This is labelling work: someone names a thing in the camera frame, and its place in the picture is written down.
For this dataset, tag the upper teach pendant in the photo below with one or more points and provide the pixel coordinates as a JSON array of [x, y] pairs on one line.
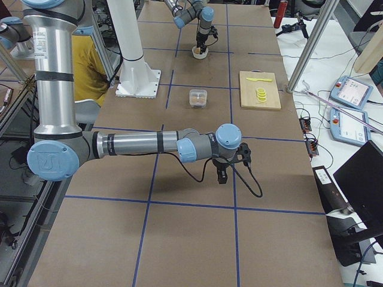
[[351, 92]]

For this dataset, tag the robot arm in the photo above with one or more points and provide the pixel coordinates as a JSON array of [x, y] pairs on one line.
[[61, 146], [197, 10]]

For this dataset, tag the red bottle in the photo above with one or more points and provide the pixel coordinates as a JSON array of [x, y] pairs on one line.
[[280, 13]]

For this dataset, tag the white bowl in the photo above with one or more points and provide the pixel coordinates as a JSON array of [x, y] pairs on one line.
[[203, 53]]

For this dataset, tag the aluminium camera post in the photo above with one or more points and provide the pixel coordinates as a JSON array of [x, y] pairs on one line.
[[320, 25]]

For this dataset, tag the black box with labels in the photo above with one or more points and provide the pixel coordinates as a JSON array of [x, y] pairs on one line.
[[331, 198]]

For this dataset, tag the black monitor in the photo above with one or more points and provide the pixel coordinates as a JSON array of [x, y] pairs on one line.
[[360, 180]]

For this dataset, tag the yellow plastic knife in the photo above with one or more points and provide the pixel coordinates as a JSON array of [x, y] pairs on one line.
[[267, 80]]

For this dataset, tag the clear plastic egg box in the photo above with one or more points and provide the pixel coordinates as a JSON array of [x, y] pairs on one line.
[[199, 103]]

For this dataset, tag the lower teach pendant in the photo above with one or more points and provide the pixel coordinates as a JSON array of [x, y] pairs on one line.
[[344, 128]]

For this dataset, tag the person in yellow shirt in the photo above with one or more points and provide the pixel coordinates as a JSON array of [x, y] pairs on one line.
[[90, 80]]

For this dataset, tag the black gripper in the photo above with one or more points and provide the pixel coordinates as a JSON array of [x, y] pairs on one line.
[[200, 38], [219, 164]]

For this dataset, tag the black tripod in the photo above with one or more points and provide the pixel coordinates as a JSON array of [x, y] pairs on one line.
[[300, 25]]

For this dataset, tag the wooden cutting board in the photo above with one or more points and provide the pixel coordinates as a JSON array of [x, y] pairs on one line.
[[248, 94]]

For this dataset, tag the teach pendant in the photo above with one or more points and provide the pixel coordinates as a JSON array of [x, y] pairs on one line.
[[351, 92], [344, 128]]

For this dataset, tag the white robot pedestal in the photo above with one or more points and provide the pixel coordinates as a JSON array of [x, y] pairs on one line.
[[136, 78]]

